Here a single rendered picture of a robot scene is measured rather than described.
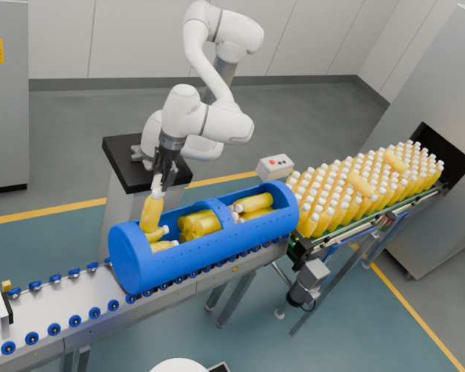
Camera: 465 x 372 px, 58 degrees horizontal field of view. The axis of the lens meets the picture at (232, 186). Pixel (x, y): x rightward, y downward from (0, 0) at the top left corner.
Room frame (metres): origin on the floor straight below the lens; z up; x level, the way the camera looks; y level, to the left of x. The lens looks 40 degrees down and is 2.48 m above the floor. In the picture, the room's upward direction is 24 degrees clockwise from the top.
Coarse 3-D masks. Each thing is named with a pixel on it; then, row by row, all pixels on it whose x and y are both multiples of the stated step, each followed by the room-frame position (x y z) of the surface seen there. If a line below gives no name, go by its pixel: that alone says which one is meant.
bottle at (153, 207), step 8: (152, 200) 1.08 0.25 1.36; (160, 200) 1.09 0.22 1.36; (144, 208) 1.08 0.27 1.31; (152, 208) 1.06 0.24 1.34; (160, 208) 1.08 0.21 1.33; (144, 216) 1.07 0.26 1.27; (152, 216) 1.07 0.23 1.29; (144, 224) 1.06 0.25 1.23; (152, 224) 1.07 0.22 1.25; (144, 232) 1.06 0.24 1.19; (152, 232) 1.08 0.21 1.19
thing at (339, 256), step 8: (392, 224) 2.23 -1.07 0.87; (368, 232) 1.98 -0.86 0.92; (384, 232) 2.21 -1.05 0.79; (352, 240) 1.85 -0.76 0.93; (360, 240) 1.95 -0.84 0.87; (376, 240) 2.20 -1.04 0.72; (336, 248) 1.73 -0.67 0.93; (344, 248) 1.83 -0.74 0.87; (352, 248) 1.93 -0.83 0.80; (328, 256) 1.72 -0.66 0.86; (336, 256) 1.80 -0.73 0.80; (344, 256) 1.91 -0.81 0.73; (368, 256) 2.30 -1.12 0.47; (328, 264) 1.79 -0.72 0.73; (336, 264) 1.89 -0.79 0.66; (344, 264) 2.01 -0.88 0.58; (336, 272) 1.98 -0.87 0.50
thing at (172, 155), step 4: (160, 144) 1.07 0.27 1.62; (160, 148) 1.07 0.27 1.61; (164, 148) 1.06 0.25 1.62; (160, 152) 1.06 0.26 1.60; (164, 152) 1.06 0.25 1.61; (168, 152) 1.06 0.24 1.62; (172, 152) 1.07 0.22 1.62; (176, 152) 1.08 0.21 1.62; (164, 156) 1.09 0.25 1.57; (168, 156) 1.06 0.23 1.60; (172, 156) 1.07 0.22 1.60; (176, 156) 1.08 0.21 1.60; (168, 160) 1.07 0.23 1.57; (172, 160) 1.07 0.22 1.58; (168, 164) 1.07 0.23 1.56; (172, 164) 1.07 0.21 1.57
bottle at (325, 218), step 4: (324, 212) 1.80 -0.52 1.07; (320, 216) 1.79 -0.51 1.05; (324, 216) 1.78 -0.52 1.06; (328, 216) 1.78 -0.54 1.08; (332, 216) 1.79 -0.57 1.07; (320, 220) 1.77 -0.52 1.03; (324, 220) 1.77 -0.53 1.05; (328, 220) 1.77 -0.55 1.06; (320, 224) 1.77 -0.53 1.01; (324, 224) 1.76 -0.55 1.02; (328, 224) 1.78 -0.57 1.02; (316, 228) 1.77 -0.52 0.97; (320, 228) 1.76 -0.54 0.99; (324, 228) 1.77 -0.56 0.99; (316, 232) 1.77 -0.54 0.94; (320, 232) 1.77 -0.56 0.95; (312, 236) 1.77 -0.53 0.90; (316, 236) 1.76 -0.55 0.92; (320, 236) 1.79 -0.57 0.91
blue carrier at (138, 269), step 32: (256, 192) 1.71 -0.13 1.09; (288, 192) 1.62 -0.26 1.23; (128, 224) 1.05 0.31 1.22; (160, 224) 1.25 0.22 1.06; (224, 224) 1.26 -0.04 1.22; (256, 224) 1.37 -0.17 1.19; (288, 224) 1.51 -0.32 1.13; (128, 256) 0.96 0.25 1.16; (160, 256) 0.99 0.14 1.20; (192, 256) 1.08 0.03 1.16; (224, 256) 1.21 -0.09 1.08; (128, 288) 0.93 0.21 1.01
